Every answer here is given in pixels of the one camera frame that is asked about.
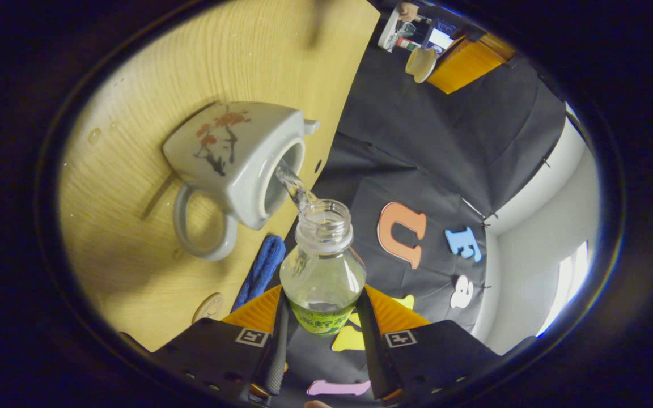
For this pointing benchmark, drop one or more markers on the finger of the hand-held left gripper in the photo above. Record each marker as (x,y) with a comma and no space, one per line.
(465,65)

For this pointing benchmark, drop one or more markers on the ceiling light panel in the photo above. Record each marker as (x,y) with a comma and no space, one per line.
(564,289)

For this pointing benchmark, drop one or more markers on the green label water bottle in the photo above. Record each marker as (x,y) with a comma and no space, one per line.
(321,277)

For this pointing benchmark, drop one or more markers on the computer monitor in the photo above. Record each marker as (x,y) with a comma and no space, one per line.
(440,39)

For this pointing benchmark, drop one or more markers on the blue towel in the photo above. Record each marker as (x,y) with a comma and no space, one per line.
(261,266)

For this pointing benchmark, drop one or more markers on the black backdrop cloth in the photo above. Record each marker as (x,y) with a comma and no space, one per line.
(417,158)

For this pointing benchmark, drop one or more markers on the red label plastic bottle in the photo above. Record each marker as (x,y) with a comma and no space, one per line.
(407,44)

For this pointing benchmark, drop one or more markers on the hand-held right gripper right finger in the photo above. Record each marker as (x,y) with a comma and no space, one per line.
(374,357)

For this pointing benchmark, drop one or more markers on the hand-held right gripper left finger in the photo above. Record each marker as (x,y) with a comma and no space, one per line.
(278,362)

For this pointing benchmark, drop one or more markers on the round wooden coaster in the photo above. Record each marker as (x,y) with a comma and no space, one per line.
(208,309)

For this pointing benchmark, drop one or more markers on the white flower print teacup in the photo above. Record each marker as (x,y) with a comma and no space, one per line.
(230,170)

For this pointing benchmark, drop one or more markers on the black table grommet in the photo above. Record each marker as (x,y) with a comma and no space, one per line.
(318,166)

